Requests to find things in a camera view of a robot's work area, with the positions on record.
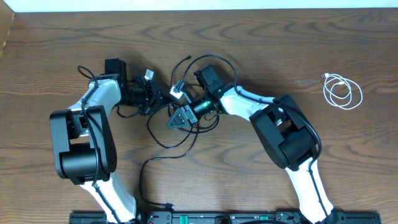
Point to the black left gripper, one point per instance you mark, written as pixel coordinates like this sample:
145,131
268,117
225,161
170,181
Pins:
154,96

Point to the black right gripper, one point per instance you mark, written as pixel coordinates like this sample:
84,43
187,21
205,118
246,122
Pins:
188,113

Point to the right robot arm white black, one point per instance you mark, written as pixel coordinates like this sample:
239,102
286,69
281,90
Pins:
284,132

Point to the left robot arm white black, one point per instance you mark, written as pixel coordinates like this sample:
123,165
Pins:
83,146

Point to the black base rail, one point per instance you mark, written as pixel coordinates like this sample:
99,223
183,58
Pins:
274,217

